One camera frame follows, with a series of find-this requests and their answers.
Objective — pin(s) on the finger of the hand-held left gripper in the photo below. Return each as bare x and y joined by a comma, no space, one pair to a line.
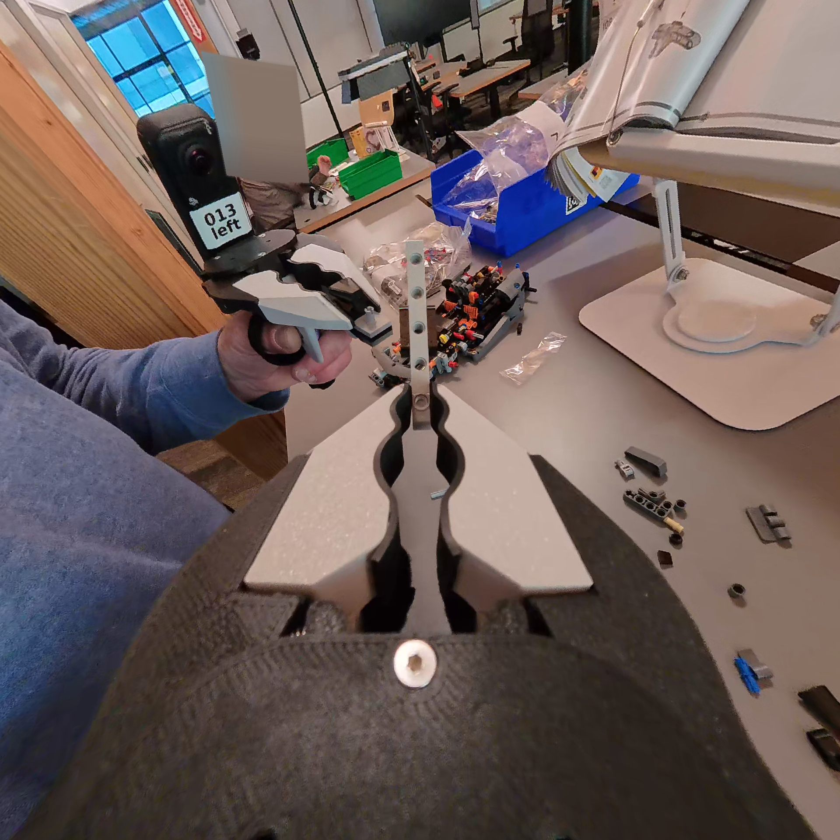
289,299
344,273

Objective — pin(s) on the small light grey lego connector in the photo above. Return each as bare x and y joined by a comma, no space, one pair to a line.
625,469

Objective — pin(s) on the dark grey angled lego beam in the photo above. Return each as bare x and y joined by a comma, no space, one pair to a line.
652,504

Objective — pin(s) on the lego instruction booklet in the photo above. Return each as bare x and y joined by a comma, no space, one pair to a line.
709,66

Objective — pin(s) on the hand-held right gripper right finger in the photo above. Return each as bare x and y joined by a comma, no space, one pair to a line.
519,519

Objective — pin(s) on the white device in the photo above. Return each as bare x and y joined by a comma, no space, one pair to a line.
715,315

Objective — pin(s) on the long light grey lego beam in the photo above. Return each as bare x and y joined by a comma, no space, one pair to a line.
418,328

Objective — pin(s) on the dark grey curved lego brick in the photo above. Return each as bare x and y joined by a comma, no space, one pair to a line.
646,462

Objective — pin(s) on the small clear plastic bag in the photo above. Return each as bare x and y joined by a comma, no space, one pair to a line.
532,357

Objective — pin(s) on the blue pin with grey connector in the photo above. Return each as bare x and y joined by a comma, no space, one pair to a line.
748,675

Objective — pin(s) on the partly built lego model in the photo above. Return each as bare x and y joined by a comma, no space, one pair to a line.
479,309

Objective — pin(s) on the person's blue clothing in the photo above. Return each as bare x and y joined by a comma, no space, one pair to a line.
79,591

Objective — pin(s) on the pile of black lego pieces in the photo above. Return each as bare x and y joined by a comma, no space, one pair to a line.
823,729

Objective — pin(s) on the person's left hand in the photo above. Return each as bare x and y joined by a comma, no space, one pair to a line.
250,368

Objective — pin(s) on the dark round lego bushing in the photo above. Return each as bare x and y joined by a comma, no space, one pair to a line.
738,592

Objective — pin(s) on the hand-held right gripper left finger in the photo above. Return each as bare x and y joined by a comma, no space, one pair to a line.
322,519

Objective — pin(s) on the blue storage bin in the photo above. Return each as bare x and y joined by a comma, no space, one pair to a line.
525,223

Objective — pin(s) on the green storage bin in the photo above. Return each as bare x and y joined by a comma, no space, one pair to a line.
368,173

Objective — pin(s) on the window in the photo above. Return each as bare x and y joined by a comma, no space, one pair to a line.
138,53

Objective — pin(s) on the grey double lego connector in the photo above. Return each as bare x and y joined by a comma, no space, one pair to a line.
769,524

